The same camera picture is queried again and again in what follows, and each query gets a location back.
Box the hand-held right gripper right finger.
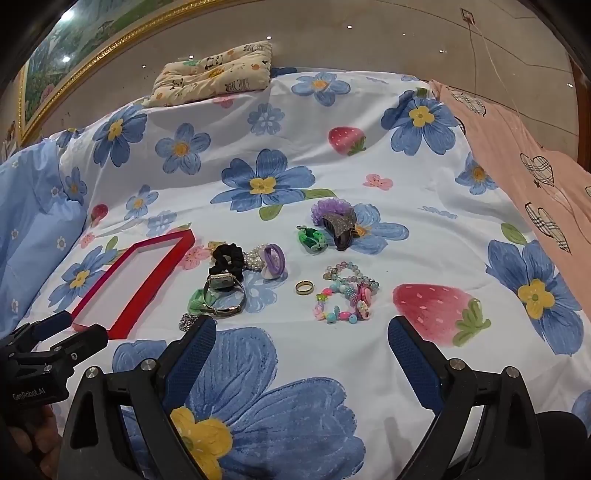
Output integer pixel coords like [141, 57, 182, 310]
[387, 315, 546, 480]

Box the purple flower hair clip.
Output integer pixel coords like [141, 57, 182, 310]
[311, 198, 356, 227]

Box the dark cloth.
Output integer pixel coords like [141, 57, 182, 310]
[536, 411, 587, 467]

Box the person's left hand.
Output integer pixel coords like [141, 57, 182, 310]
[16, 405, 64, 468]

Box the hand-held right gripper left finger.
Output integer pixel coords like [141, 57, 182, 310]
[60, 315, 218, 480]

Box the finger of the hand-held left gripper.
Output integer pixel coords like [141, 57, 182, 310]
[47, 323, 110, 368]
[0, 311, 73, 357]

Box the black scrunchie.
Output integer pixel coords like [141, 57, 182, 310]
[209, 244, 245, 278]

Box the glass bead bracelet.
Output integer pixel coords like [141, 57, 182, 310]
[322, 261, 380, 290]

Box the dark claw hair clip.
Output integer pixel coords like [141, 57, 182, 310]
[322, 210, 361, 252]

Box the light blue pillow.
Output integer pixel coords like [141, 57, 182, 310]
[0, 138, 88, 333]

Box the pink hair clip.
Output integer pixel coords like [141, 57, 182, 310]
[353, 284, 375, 321]

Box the pink heart print blanket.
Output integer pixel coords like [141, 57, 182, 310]
[429, 79, 591, 254]

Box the colourful bead bracelet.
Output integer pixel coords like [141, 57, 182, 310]
[313, 286, 361, 325]

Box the blue floral bed sheet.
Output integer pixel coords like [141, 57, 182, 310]
[9, 69, 591, 480]

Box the brown wooden frame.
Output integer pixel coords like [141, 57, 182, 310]
[570, 46, 591, 171]

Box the red jewelry box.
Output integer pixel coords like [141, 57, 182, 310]
[71, 229, 197, 339]

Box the pearl hair tie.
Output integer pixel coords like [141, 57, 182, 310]
[242, 244, 269, 274]

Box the green braided bracelet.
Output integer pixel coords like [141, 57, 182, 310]
[297, 225, 328, 252]

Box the wristwatch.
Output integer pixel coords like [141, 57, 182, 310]
[203, 272, 247, 318]

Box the green bow hair tie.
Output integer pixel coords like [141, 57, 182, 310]
[187, 288, 218, 315]

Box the gold framed painting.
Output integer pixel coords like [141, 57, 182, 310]
[18, 0, 259, 144]

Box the panda print pillow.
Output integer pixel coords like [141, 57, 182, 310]
[142, 41, 273, 108]

